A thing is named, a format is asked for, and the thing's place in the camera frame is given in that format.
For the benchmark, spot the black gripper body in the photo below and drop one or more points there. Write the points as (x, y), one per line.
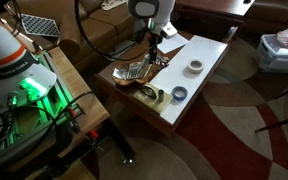
(154, 41)

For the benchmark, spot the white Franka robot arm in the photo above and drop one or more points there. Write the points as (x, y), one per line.
(4, 50)

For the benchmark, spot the brown wooden bowl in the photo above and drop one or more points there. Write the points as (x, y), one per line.
(152, 74)

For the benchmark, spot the white paper sheet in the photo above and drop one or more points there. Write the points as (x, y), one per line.
(174, 43)

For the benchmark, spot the grey calculator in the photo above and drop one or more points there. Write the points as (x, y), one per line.
(134, 71)

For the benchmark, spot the grey flat pad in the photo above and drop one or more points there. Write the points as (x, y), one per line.
(117, 46)

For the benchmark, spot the white paper slip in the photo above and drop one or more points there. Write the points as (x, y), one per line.
(118, 74)

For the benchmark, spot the small black cylinder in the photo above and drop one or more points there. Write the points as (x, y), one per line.
(161, 95)

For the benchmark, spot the beige masking tape roll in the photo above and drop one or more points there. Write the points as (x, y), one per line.
(195, 69)

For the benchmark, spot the white rectangular board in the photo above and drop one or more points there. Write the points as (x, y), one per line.
(200, 50)

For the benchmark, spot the brown wooden coffee table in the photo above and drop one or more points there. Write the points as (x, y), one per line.
(124, 90)

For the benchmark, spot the blue tape roll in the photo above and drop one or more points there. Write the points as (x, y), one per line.
(179, 97)

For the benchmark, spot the white cloth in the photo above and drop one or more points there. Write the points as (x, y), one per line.
(112, 4)

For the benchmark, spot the brown leather sofa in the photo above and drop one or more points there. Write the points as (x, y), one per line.
(97, 30)

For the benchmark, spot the dark lift-top table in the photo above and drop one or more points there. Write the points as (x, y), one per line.
(214, 6)

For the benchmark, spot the light wooden robot table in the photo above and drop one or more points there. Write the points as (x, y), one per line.
(80, 93)

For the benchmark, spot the small black object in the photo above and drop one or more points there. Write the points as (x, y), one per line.
(247, 1)

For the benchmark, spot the patterned red beige rug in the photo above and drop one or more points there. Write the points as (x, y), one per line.
(224, 140)

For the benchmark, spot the white plastic storage bin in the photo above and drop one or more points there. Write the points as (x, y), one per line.
(270, 58)

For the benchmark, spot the checkerboard calibration board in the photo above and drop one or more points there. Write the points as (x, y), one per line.
(39, 25)

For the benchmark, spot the dark brown armchair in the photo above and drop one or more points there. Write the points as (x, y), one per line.
(274, 11)

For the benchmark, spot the black table leg frame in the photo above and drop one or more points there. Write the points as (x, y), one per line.
(119, 141)

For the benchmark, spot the aluminium rail frame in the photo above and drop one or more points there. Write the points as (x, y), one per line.
(55, 96)

